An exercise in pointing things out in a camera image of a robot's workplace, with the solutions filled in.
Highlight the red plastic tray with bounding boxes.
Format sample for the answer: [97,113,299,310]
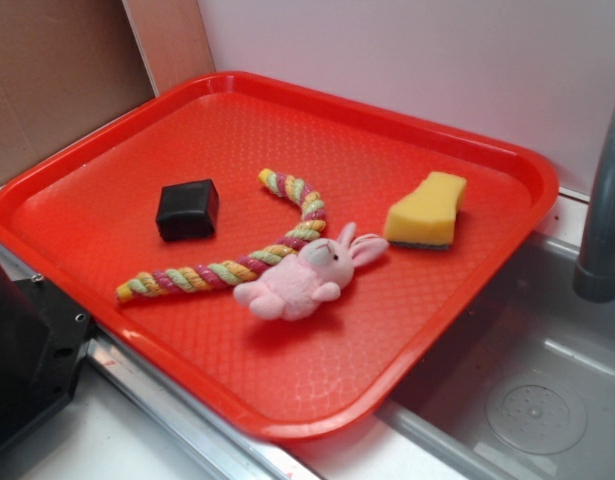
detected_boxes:
[0,72,558,442]

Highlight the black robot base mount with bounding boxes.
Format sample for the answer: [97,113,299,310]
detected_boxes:
[0,264,93,455]

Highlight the yellow sponge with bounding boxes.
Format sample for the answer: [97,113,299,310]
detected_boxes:
[383,171,467,249]

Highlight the multicolored twisted rope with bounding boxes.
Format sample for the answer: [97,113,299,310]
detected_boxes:
[115,168,328,304]

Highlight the grey toy sink basin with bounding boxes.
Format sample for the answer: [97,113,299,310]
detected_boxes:
[294,235,615,479]

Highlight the pink plush bunny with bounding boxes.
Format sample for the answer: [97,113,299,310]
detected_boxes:
[233,223,389,321]

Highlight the brown cardboard panel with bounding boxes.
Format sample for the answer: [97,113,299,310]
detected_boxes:
[0,1,214,186]

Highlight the grey faucet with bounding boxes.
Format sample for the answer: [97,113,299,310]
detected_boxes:
[573,107,615,303]

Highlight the black cube block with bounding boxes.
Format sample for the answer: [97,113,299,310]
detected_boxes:
[156,179,219,242]

